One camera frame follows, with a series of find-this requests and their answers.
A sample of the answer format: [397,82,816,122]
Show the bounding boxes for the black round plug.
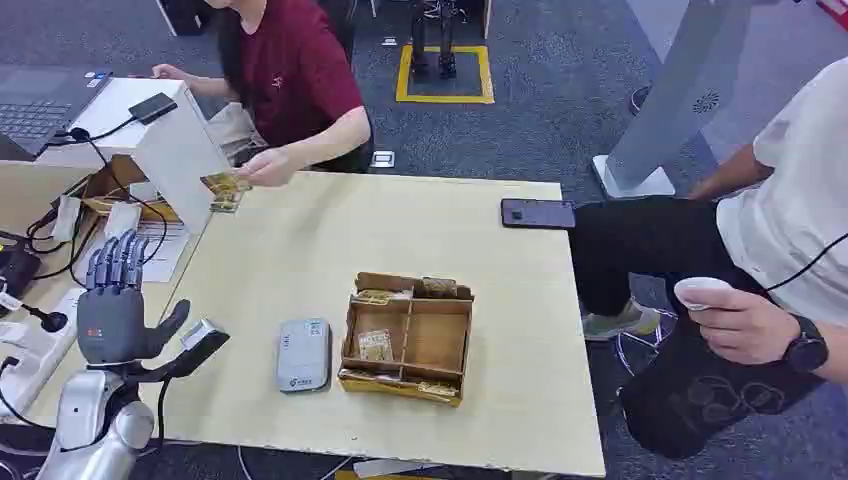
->
[21,303,70,335]

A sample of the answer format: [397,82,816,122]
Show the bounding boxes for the small black flat device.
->
[127,92,179,126]

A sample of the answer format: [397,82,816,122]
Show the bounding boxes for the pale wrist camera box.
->
[177,319,231,379]

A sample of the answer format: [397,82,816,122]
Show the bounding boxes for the white paper tag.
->
[51,195,83,244]
[103,201,143,248]

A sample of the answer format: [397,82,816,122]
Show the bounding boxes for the person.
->
[569,56,848,460]
[151,0,374,189]

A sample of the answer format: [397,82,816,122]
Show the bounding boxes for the thin black remote cable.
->
[767,231,848,293]

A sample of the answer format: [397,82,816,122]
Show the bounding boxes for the gold card stack upright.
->
[421,276,459,299]

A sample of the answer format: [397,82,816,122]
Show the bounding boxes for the printed paper sheet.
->
[72,220,193,285]

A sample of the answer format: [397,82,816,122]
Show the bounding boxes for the black box device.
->
[0,243,43,300]

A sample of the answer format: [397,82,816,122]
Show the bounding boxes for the black robot legs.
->
[408,0,460,81]

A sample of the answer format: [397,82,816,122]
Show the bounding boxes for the grey leaning floor stand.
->
[591,0,757,201]

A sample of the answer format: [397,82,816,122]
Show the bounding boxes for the white power strip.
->
[0,286,86,420]

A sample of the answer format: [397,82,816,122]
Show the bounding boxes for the black wrist watch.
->
[782,314,830,374]

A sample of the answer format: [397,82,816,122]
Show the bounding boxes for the wooden compartment card box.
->
[337,271,475,407]

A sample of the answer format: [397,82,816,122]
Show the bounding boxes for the grey card reader device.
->
[276,317,333,394]

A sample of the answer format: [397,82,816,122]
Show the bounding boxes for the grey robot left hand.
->
[76,229,192,367]

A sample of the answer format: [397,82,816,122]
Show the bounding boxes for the gold card in compartment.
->
[357,329,396,363]

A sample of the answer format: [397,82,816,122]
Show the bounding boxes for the chrome chair base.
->
[614,309,682,378]

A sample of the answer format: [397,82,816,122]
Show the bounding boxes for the brown cardboard box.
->
[81,154,184,224]

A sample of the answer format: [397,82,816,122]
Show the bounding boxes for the yellow floor tape square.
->
[396,44,496,105]

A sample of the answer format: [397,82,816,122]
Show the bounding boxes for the person's left hand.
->
[687,286,801,367]
[235,146,301,189]

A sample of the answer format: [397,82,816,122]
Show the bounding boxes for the black smartphone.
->
[500,197,577,231]

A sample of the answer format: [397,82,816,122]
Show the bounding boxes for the white handheld remote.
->
[673,276,735,312]

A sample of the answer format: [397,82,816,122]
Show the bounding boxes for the white box stand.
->
[36,77,232,237]

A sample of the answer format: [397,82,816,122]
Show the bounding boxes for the dark laptop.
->
[0,64,115,159]

